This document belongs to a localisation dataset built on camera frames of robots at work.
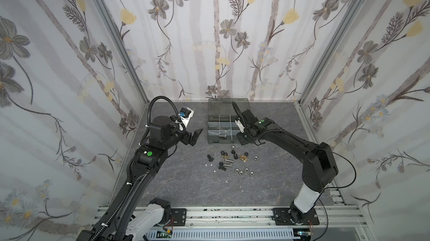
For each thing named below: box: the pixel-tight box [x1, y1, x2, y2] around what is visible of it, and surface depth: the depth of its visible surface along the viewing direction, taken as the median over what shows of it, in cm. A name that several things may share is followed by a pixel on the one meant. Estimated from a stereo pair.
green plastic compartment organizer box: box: [207, 98, 251, 145], surface depth 106 cm
